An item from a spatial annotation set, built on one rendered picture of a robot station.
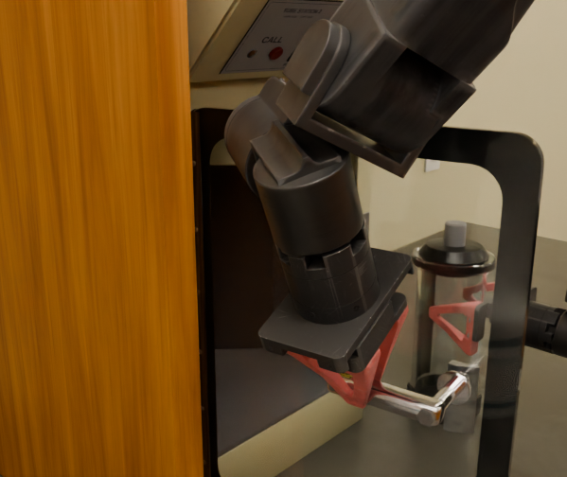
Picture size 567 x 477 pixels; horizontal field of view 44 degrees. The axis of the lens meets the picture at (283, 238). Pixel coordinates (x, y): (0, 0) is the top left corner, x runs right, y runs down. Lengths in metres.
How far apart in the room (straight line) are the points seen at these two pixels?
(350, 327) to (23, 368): 0.45
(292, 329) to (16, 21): 0.37
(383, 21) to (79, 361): 0.45
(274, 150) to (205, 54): 0.20
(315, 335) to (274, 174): 0.11
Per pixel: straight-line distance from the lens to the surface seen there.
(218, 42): 0.59
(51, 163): 0.65
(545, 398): 1.11
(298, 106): 0.38
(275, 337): 0.45
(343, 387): 0.51
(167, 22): 0.52
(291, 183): 0.39
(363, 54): 0.37
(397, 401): 0.51
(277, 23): 0.62
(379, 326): 0.45
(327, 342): 0.43
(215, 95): 0.67
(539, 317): 0.91
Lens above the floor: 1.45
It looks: 17 degrees down
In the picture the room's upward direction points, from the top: straight up
